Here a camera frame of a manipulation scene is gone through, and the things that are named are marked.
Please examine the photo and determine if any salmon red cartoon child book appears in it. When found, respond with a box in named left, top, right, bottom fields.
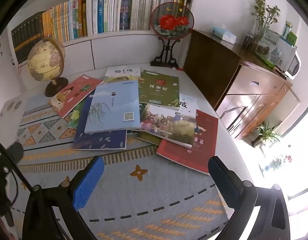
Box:
left=51, top=74, right=104, bottom=118

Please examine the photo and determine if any light blue patterned table mat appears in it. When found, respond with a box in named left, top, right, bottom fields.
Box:
left=11, top=94, right=231, bottom=240

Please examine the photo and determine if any olive green leafy book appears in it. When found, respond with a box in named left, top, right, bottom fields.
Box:
left=136, top=130, right=164, bottom=147

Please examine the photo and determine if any olive green butterfly book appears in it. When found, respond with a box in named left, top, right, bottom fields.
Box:
left=138, top=70, right=181, bottom=109

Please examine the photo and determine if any row of orange spined books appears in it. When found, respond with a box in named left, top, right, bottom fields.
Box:
left=42, top=0, right=88, bottom=43

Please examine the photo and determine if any navy blue book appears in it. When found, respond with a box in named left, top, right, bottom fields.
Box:
left=72, top=94, right=127, bottom=151

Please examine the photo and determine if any white bookshelf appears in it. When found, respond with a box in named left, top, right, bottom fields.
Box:
left=7, top=0, right=198, bottom=72

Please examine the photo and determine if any green white product box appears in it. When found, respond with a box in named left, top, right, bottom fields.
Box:
left=255, top=29, right=281, bottom=67

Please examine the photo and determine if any potted green plant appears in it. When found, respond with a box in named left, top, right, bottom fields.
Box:
left=251, top=121, right=282, bottom=148

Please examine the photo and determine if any light blue tissue box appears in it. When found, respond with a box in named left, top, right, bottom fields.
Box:
left=212, top=25, right=237, bottom=43

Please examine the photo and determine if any white book with yellow illustration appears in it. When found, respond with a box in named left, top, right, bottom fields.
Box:
left=103, top=66, right=141, bottom=83

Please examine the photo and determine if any small white monitor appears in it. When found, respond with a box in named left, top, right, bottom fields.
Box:
left=284, top=50, right=302, bottom=80

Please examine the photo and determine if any brown wooden cabinet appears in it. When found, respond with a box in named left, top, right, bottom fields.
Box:
left=183, top=29, right=301, bottom=140

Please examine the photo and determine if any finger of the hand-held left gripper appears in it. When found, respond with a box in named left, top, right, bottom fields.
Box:
left=5, top=141, right=24, bottom=165

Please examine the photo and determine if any light blue willow book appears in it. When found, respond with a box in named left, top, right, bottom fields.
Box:
left=84, top=80, right=141, bottom=134

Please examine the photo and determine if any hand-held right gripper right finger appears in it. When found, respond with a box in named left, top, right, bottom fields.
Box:
left=208, top=156, right=298, bottom=240

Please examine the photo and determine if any small flowering plant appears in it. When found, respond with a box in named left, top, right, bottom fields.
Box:
left=260, top=154, right=295, bottom=173

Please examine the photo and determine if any dark green leafy book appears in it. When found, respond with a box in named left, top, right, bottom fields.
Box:
left=67, top=100, right=90, bottom=129

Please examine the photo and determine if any row of black volumes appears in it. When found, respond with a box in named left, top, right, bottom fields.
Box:
left=11, top=12, right=45, bottom=64

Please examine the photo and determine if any row of pale spined books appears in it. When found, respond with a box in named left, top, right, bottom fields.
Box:
left=92, top=0, right=192, bottom=34

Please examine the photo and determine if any round embroidered flower fan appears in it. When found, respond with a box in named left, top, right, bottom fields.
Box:
left=149, top=2, right=195, bottom=39

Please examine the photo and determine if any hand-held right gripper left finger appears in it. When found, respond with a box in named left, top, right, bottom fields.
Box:
left=22, top=155, right=105, bottom=240

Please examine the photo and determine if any white book with farm illustration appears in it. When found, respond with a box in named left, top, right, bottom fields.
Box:
left=139, top=94, right=197, bottom=148

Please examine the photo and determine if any antique beige desk globe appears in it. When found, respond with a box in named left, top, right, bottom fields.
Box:
left=27, top=37, right=69, bottom=97

